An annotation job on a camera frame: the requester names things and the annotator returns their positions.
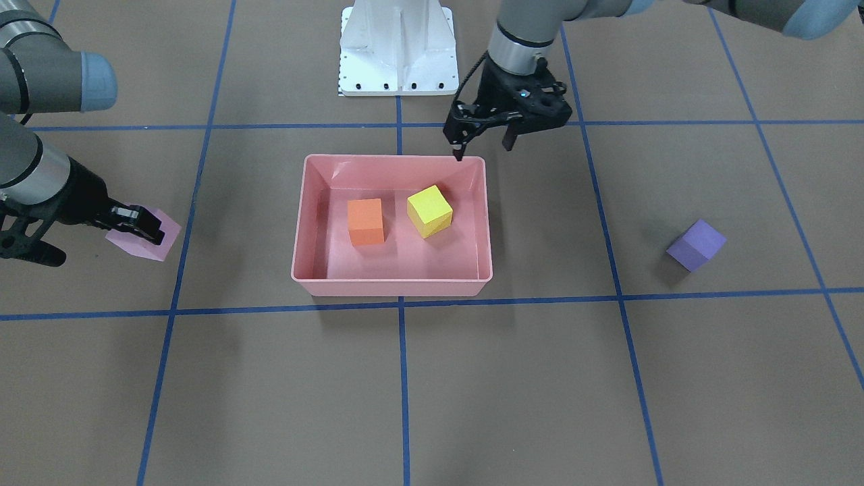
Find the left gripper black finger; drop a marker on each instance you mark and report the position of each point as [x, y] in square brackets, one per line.
[511, 136]
[458, 149]

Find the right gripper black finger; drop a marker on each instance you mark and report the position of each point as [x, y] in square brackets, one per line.
[37, 252]
[137, 221]

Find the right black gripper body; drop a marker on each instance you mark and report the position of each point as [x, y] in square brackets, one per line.
[75, 197]

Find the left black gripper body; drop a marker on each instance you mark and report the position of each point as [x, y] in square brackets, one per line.
[491, 90]

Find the pink foam block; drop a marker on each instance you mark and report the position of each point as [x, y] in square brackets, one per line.
[140, 248]

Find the yellow foam block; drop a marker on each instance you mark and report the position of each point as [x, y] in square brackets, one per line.
[429, 211]

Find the orange foam block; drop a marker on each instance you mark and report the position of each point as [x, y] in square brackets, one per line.
[365, 222]

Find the purple foam block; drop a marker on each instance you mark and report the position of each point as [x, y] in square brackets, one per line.
[696, 246]

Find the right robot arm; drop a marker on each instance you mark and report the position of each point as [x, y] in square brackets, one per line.
[40, 184]

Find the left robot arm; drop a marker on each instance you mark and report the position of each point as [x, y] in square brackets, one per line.
[526, 30]

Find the pink plastic bin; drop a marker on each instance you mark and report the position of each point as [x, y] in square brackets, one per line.
[458, 261]

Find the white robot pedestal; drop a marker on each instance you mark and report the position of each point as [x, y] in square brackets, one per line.
[397, 48]

